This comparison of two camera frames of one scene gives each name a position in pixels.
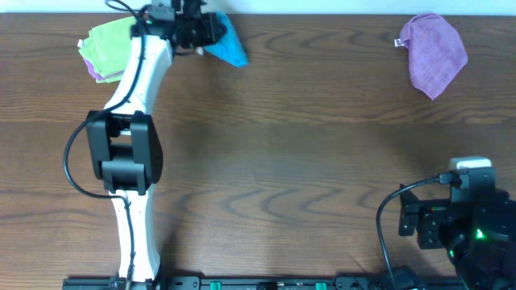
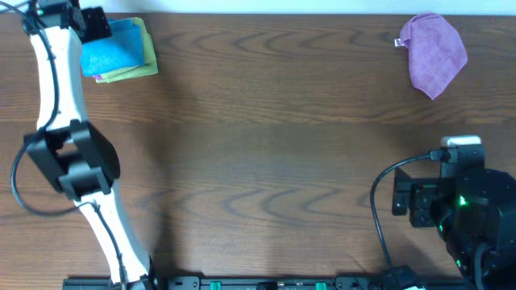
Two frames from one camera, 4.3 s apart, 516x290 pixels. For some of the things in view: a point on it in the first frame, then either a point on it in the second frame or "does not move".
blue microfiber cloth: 230,45 -> 123,49
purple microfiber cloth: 437,53 does not move
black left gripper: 215,29 -> 95,24
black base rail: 335,283 does not move
